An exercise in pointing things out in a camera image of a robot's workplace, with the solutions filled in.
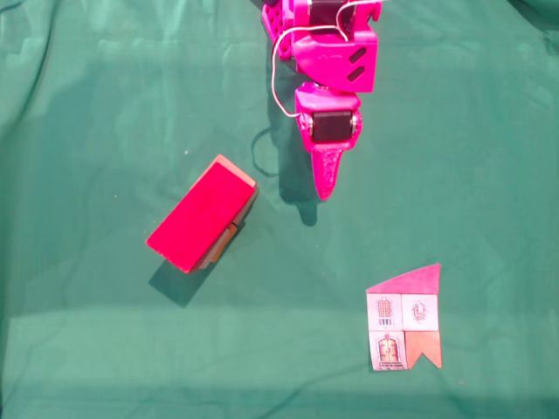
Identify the red wedge roof block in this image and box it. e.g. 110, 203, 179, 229
146, 163, 257, 275

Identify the paper house picture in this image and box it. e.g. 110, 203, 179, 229
365, 263, 443, 373

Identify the wooden cube balcony window print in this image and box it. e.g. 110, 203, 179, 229
213, 153, 260, 219

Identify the wooden cube round window print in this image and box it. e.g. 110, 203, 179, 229
198, 221, 240, 268

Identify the green cloth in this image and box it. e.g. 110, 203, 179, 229
0, 0, 559, 419

